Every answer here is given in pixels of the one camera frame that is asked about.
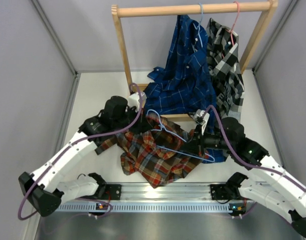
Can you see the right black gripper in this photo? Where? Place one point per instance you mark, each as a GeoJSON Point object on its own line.
{"type": "Point", "coordinates": [197, 141]}

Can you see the red brown plaid shirt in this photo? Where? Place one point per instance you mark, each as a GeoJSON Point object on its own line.
{"type": "Point", "coordinates": [140, 154]}

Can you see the blue plaid shirt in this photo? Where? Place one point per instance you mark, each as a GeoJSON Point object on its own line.
{"type": "Point", "coordinates": [184, 85]}

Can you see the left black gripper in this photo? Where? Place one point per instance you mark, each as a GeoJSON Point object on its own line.
{"type": "Point", "coordinates": [142, 124]}

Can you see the pink wire hanger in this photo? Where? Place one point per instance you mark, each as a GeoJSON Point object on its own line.
{"type": "Point", "coordinates": [234, 22]}

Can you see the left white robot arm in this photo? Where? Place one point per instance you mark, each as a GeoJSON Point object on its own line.
{"type": "Point", "coordinates": [45, 189]}

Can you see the wooden clothes rack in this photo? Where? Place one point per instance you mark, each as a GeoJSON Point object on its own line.
{"type": "Point", "coordinates": [267, 10]}

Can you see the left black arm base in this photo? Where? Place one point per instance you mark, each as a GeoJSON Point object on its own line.
{"type": "Point", "coordinates": [106, 193]}

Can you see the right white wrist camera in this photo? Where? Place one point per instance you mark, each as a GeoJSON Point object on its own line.
{"type": "Point", "coordinates": [201, 117]}

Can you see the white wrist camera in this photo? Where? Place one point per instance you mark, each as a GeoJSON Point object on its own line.
{"type": "Point", "coordinates": [134, 100]}
{"type": "Point", "coordinates": [201, 117]}

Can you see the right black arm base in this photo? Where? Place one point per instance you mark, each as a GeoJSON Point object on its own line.
{"type": "Point", "coordinates": [225, 195]}

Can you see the aluminium mounting rail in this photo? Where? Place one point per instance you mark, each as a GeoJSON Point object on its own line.
{"type": "Point", "coordinates": [142, 198]}

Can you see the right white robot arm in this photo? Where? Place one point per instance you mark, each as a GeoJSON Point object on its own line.
{"type": "Point", "coordinates": [257, 175]}

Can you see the light blue hanger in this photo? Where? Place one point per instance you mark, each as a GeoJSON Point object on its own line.
{"type": "Point", "coordinates": [171, 141]}

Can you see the blue hanger with shirt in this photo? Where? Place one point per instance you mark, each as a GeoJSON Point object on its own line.
{"type": "Point", "coordinates": [198, 39]}

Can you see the black white plaid shirt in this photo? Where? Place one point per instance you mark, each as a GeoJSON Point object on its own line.
{"type": "Point", "coordinates": [224, 69]}

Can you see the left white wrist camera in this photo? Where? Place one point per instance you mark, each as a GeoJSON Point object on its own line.
{"type": "Point", "coordinates": [134, 100]}

